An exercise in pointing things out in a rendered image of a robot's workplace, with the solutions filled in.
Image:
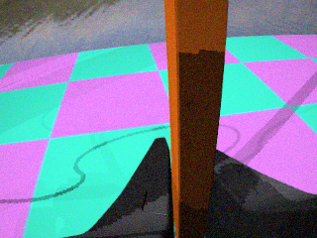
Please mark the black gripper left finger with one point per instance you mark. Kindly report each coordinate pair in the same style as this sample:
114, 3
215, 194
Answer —
143, 210

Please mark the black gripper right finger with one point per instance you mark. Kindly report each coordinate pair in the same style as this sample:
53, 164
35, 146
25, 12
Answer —
245, 203

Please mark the orange rectangular handle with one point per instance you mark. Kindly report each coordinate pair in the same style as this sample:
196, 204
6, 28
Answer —
196, 48

